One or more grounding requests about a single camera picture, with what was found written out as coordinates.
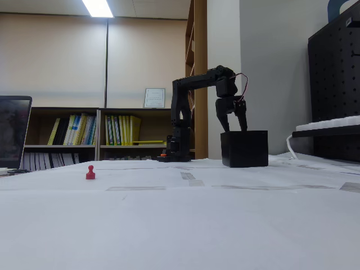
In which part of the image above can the black box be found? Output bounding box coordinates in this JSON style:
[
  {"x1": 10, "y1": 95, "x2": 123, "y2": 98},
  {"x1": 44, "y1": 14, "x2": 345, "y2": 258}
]
[{"x1": 220, "y1": 130, "x2": 269, "y2": 169}]

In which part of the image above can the tall wooden bookshelf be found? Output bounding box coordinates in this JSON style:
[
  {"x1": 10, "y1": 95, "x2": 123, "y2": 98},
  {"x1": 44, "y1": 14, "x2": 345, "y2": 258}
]
[{"x1": 184, "y1": 0, "x2": 209, "y2": 160}]

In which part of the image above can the framed white certificate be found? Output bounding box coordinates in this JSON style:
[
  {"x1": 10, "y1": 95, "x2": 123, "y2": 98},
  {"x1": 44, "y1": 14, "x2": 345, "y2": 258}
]
[{"x1": 144, "y1": 88, "x2": 167, "y2": 109}]

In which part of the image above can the wide yellow binder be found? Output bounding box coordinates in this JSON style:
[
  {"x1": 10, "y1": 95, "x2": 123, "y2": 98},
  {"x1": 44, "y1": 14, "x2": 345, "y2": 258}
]
[{"x1": 129, "y1": 115, "x2": 142, "y2": 146}]

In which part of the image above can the white power strip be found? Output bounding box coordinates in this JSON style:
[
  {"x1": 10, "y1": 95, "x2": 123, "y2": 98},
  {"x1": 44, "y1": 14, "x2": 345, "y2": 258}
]
[{"x1": 295, "y1": 115, "x2": 360, "y2": 132}]

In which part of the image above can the low wooden bookshelf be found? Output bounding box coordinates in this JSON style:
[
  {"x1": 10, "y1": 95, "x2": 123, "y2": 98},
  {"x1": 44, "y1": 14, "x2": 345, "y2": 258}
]
[
  {"x1": 97, "y1": 107, "x2": 173, "y2": 162},
  {"x1": 23, "y1": 106, "x2": 100, "y2": 172}
]

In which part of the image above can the black pegboard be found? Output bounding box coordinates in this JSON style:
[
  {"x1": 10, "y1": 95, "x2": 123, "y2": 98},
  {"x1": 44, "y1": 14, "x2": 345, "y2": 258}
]
[{"x1": 307, "y1": 10, "x2": 360, "y2": 163}]

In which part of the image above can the white paper table cover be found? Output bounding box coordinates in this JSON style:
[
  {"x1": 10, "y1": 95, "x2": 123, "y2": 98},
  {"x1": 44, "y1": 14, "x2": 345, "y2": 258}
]
[{"x1": 0, "y1": 157, "x2": 360, "y2": 270}]

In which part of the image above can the light blue book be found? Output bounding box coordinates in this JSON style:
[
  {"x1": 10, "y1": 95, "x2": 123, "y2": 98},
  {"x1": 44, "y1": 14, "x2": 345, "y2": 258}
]
[{"x1": 83, "y1": 114, "x2": 97, "y2": 146}]

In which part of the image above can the dark blue rounded object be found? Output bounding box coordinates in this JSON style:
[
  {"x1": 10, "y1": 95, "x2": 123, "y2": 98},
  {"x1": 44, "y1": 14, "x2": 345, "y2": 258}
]
[{"x1": 327, "y1": 0, "x2": 351, "y2": 24}]

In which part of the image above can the yellow blue book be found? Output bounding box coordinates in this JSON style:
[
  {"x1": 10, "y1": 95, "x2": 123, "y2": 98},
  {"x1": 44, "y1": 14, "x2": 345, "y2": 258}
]
[{"x1": 73, "y1": 112, "x2": 88, "y2": 146}]

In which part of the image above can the yellow white book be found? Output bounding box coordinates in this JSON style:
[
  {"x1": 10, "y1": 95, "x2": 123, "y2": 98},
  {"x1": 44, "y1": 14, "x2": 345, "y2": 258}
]
[{"x1": 63, "y1": 114, "x2": 81, "y2": 146}]

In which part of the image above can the ceiling light panel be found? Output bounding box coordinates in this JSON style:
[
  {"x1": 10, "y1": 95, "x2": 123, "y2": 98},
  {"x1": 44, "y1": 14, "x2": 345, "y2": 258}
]
[{"x1": 81, "y1": 0, "x2": 115, "y2": 19}]

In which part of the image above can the black book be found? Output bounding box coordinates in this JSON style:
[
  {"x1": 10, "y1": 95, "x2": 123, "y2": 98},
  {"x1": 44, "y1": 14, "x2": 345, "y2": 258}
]
[{"x1": 53, "y1": 117, "x2": 70, "y2": 146}]

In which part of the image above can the thin yellow book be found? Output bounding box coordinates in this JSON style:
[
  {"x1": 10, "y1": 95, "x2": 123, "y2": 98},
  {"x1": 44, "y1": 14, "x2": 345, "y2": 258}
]
[{"x1": 47, "y1": 118, "x2": 61, "y2": 146}]

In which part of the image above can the row of white binders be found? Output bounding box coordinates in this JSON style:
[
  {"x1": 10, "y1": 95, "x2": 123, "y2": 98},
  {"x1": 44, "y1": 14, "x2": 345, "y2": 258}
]
[{"x1": 23, "y1": 152, "x2": 81, "y2": 172}]

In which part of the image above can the laptop screen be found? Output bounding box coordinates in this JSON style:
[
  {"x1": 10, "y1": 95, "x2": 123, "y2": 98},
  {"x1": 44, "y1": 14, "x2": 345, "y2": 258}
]
[{"x1": 0, "y1": 95, "x2": 33, "y2": 170}]

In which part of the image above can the white power cable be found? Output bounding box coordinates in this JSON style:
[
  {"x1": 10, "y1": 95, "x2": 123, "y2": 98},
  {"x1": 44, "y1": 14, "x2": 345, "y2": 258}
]
[{"x1": 286, "y1": 134, "x2": 299, "y2": 160}]

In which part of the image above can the black shelf rail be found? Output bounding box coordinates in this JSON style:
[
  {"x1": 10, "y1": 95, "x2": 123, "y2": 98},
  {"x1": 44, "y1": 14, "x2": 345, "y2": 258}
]
[{"x1": 291, "y1": 124, "x2": 360, "y2": 139}]

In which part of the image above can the black wall conduit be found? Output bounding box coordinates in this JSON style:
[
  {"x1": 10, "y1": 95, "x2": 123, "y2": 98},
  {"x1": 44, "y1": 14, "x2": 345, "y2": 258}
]
[{"x1": 103, "y1": 17, "x2": 110, "y2": 109}]

